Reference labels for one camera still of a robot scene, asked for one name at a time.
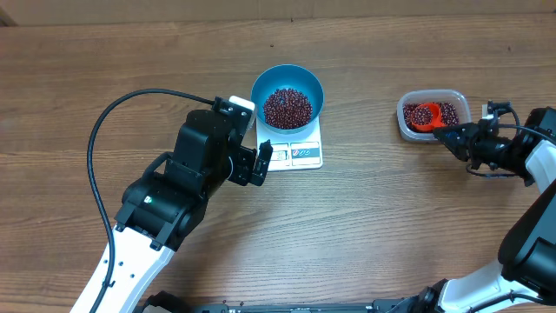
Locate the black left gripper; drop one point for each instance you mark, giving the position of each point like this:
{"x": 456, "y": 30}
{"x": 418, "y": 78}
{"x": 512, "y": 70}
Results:
{"x": 245, "y": 156}

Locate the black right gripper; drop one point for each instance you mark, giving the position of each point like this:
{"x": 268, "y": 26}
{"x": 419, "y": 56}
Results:
{"x": 467, "y": 148}

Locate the red scoop with blue handle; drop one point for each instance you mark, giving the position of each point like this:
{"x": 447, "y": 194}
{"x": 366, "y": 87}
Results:
{"x": 426, "y": 117}

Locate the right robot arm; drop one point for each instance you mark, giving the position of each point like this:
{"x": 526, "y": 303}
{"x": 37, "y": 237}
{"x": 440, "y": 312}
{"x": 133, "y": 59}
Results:
{"x": 524, "y": 271}

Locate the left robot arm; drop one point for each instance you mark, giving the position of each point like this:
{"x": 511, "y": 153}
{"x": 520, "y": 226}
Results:
{"x": 169, "y": 200}

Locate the white digital kitchen scale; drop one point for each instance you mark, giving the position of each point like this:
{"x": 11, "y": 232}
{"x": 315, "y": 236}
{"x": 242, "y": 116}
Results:
{"x": 293, "y": 151}

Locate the red beans in bowl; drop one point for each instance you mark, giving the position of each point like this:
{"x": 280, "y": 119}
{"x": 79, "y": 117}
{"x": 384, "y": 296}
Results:
{"x": 287, "y": 109}

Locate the teal plastic bowl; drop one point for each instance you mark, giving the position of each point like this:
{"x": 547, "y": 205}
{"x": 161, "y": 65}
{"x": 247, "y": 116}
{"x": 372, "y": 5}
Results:
{"x": 285, "y": 76}

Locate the red adzuki beans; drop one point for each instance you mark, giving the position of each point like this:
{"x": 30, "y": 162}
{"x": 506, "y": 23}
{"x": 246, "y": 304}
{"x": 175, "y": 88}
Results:
{"x": 449, "y": 114}

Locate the clear plastic container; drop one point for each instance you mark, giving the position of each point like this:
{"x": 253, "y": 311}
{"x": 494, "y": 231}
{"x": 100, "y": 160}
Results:
{"x": 426, "y": 96}

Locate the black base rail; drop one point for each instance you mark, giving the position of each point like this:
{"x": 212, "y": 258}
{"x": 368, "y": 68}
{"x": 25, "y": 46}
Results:
{"x": 166, "y": 303}

